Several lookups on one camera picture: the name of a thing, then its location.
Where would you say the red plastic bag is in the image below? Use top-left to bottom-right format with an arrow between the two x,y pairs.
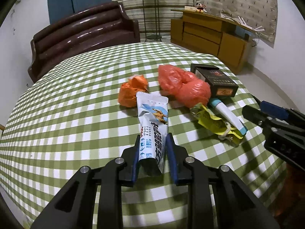
158,65 -> 211,108

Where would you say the white blue snack pouch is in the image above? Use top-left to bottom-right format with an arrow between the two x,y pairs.
136,92 -> 169,176

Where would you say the orange wrapper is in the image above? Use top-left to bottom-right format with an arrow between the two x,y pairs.
118,75 -> 148,108

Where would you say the white blue tube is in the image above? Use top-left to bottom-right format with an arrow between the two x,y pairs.
209,98 -> 248,136

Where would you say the black cigarette box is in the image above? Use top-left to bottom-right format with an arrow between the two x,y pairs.
190,64 -> 239,98

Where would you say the yellow crumpled wrapper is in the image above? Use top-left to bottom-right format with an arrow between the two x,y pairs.
190,103 -> 244,146

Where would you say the green checkered tablecloth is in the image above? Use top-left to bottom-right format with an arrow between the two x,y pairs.
1,42 -> 286,228

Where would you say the white wifi router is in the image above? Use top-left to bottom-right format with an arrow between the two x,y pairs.
238,16 -> 265,31

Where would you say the wooden tv cabinet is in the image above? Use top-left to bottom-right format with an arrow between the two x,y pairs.
171,9 -> 255,74

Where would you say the beige patterned curtain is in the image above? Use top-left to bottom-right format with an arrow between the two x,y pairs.
194,0 -> 278,47

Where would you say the mickey mouse toy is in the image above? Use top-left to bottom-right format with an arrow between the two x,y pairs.
195,2 -> 207,12

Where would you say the beige box on cabinet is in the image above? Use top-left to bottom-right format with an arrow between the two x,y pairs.
184,6 -> 197,11

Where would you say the striped green curtain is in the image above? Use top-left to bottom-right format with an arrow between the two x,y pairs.
113,0 -> 193,42

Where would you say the black metal plant stand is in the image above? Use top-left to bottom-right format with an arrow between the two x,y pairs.
142,0 -> 163,43

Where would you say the dark brown leather sofa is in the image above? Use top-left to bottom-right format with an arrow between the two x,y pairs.
28,2 -> 140,83

